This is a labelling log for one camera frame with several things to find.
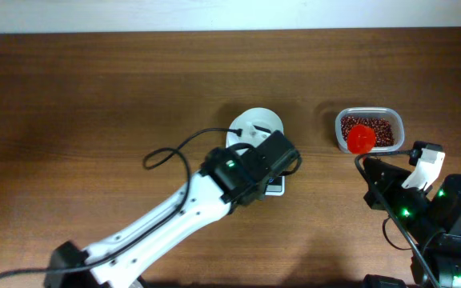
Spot orange measuring scoop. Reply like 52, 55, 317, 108
347, 124, 376, 154

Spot clear plastic container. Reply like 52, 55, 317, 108
335, 107, 405, 154

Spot white digital kitchen scale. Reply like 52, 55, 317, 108
225, 131, 287, 197

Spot white round bowl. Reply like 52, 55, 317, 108
230, 107, 284, 133

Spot red beans in container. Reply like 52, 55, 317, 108
340, 116, 395, 147

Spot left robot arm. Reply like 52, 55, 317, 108
43, 131, 301, 287

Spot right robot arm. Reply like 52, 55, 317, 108
359, 157, 461, 287

